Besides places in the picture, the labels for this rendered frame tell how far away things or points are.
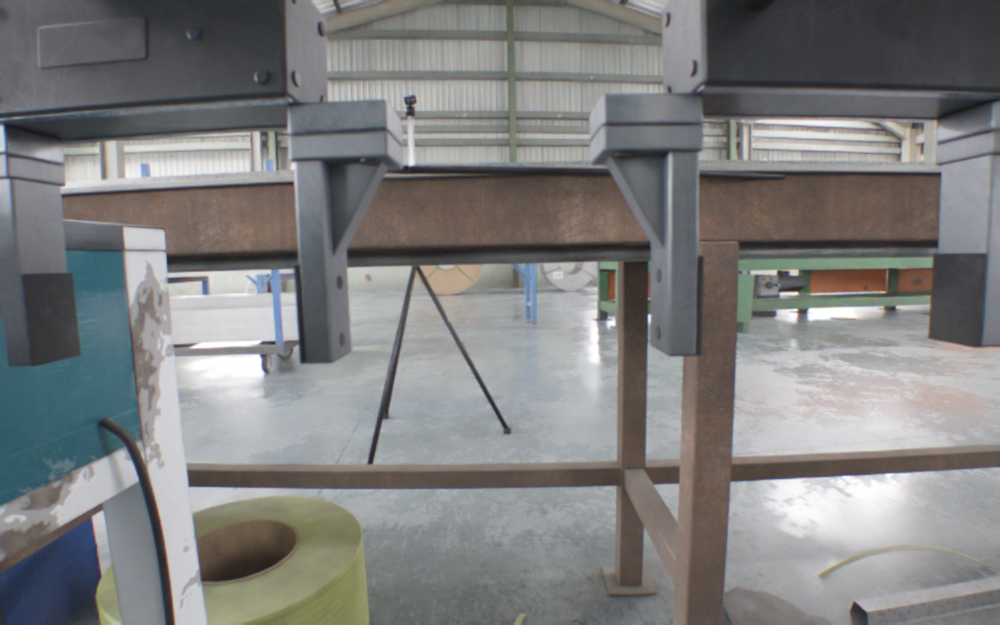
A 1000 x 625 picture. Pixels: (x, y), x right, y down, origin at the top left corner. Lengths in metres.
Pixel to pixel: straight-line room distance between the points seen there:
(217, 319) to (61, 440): 3.20
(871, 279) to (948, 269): 7.36
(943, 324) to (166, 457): 0.59
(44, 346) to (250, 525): 0.92
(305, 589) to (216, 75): 0.81
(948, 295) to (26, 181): 0.41
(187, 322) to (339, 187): 3.55
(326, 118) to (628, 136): 0.12
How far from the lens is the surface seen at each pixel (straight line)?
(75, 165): 16.18
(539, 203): 0.60
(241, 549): 1.20
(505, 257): 0.65
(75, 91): 0.26
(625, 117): 0.21
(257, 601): 0.94
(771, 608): 1.19
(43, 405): 0.47
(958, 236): 0.29
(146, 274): 0.55
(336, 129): 0.21
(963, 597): 1.41
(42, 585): 1.35
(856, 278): 7.50
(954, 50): 0.27
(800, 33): 0.23
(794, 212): 0.69
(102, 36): 0.26
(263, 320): 3.56
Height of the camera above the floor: 0.69
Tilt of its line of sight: 6 degrees down
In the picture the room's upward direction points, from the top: 1 degrees counter-clockwise
